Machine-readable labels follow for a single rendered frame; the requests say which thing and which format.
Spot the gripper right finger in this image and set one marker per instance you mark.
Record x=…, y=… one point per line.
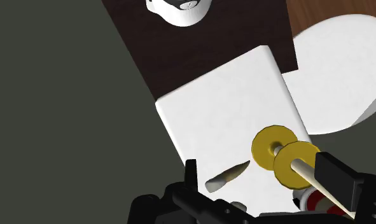
x=336, y=180

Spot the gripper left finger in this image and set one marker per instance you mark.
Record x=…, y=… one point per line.
x=190, y=176

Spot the red white striped cylinder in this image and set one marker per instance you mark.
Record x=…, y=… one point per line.
x=311, y=200

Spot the beige grey tapered object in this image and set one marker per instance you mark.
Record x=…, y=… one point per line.
x=226, y=177

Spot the yellow discs on cream rod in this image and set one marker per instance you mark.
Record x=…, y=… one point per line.
x=291, y=164

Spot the small grey object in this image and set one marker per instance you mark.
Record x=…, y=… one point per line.
x=239, y=206

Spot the white toilet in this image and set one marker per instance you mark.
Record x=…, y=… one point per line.
x=221, y=108

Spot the dark brown robot stand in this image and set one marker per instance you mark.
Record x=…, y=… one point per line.
x=206, y=46

